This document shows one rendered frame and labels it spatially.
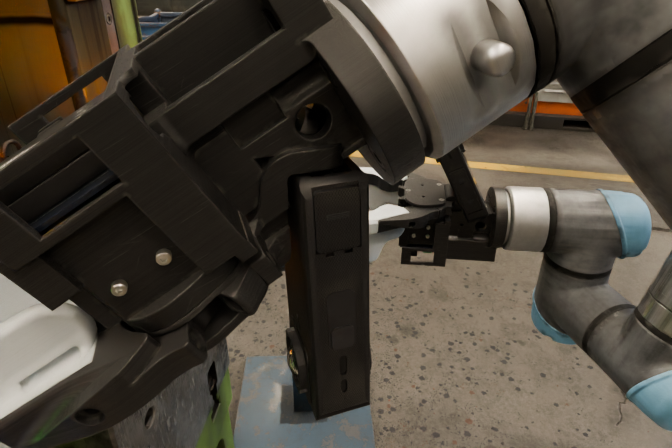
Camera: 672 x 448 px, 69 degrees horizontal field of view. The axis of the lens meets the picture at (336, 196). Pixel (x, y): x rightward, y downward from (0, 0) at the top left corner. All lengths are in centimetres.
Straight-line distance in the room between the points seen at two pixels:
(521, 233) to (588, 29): 42
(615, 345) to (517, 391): 119
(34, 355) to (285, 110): 11
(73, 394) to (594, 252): 53
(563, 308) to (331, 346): 47
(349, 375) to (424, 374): 154
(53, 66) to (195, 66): 78
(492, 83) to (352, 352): 11
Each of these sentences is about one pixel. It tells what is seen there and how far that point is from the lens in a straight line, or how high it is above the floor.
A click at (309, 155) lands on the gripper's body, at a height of 120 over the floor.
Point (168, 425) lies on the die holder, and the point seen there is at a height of 61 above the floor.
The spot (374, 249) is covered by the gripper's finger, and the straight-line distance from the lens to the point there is 55.
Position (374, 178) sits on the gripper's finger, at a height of 100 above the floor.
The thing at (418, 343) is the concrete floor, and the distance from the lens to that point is 185.
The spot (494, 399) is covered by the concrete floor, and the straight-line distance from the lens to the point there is 173.
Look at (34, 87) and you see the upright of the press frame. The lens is 98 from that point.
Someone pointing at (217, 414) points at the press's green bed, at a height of 42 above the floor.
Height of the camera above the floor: 126
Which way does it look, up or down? 27 degrees down
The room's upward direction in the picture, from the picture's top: straight up
